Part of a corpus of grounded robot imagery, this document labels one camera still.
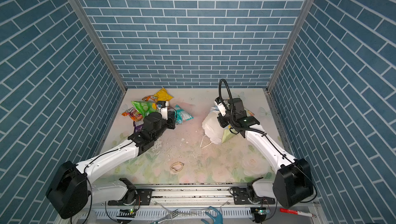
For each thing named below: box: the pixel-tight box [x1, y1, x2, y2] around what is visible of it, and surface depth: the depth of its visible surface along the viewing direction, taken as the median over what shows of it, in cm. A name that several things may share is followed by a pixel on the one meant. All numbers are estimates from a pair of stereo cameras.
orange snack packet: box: [141, 94, 159, 104], surface depth 111 cm
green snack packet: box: [130, 100, 159, 119], surface depth 91 cm
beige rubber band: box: [170, 161, 185, 173], surface depth 85 cm
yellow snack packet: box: [153, 87, 174, 102], surface depth 114 cm
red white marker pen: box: [279, 208, 317, 218], surface depth 71 cm
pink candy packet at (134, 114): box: [121, 106, 143, 122], surface depth 101 cm
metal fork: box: [154, 208, 179, 224], surface depth 70 cm
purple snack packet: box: [133, 120, 144, 133], surface depth 98 cm
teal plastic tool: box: [201, 205, 223, 224], surface depth 69 cm
